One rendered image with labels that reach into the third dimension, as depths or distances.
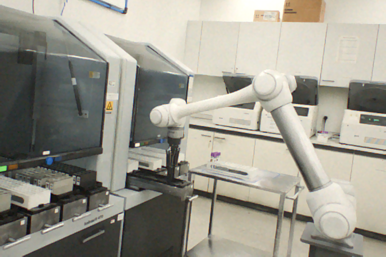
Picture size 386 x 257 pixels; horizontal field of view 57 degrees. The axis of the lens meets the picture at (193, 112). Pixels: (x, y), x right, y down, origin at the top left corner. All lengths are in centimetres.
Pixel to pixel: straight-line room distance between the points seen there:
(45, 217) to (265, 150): 300
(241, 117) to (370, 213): 164
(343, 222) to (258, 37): 326
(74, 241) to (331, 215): 105
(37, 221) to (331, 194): 113
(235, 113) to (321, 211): 279
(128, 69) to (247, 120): 247
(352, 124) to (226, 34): 185
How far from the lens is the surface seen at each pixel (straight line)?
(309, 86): 430
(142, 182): 198
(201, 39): 474
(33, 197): 149
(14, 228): 143
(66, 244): 165
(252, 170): 213
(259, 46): 446
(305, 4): 450
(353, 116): 402
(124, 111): 189
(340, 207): 154
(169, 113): 175
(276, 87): 151
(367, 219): 414
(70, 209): 159
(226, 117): 424
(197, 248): 251
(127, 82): 189
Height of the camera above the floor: 133
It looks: 4 degrees down
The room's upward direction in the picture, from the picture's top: 6 degrees clockwise
